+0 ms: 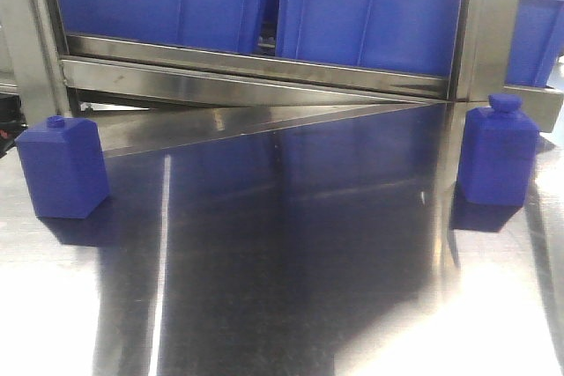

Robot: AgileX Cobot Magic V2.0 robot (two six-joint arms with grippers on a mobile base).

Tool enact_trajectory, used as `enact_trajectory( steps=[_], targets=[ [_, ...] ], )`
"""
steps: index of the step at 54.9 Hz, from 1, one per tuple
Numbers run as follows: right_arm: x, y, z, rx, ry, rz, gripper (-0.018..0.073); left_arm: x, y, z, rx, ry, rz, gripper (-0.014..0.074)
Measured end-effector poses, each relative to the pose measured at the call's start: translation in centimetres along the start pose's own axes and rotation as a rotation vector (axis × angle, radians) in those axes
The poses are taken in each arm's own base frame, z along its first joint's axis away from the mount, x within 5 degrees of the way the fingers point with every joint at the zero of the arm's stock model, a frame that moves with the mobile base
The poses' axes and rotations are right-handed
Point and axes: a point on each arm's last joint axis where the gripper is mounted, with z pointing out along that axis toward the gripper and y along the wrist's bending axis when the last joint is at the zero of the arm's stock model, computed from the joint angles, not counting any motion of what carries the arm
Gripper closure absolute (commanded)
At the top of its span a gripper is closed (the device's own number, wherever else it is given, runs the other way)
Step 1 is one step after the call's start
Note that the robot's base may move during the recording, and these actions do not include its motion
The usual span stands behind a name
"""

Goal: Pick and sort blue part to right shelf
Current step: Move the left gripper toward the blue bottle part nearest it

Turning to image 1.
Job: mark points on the steel table shelf frame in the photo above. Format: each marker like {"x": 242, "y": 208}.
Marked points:
{"x": 53, "y": 70}

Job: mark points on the blue bin on table middle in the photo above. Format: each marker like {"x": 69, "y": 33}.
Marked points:
{"x": 413, "y": 36}

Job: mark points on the blue bottle part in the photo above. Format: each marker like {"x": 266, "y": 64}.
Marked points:
{"x": 498, "y": 152}
{"x": 64, "y": 167}

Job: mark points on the blue bin on table right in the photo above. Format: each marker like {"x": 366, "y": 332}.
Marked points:
{"x": 537, "y": 42}

